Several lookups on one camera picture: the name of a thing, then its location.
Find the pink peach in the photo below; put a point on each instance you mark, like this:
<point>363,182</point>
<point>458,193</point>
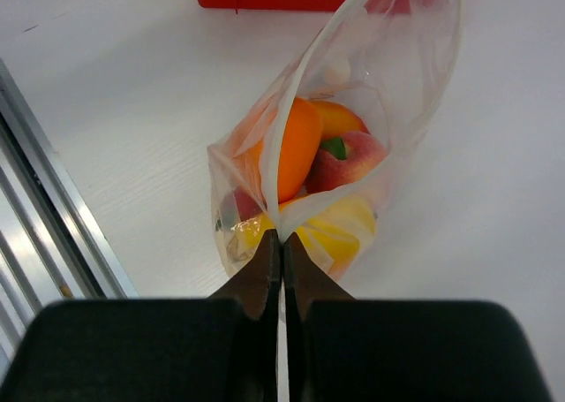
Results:
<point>343,160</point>

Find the orange persimmon fruit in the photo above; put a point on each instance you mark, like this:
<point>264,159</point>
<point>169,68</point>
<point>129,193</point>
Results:
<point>300,142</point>

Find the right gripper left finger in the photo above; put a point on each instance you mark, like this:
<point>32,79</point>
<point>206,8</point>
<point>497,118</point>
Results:
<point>221,348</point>

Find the red yellow mango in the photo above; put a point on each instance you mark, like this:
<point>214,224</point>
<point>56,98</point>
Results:
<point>337,119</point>

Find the yellow orange mango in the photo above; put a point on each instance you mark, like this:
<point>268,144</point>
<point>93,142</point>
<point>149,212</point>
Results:
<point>333,239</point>

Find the clear dotted zip bag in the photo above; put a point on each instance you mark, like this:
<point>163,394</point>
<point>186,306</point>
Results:
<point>390,69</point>

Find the aluminium mounting rail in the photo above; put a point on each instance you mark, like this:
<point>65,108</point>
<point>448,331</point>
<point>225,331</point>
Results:
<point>52,248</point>

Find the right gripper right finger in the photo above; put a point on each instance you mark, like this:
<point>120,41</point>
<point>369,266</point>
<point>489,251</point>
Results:
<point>344,349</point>

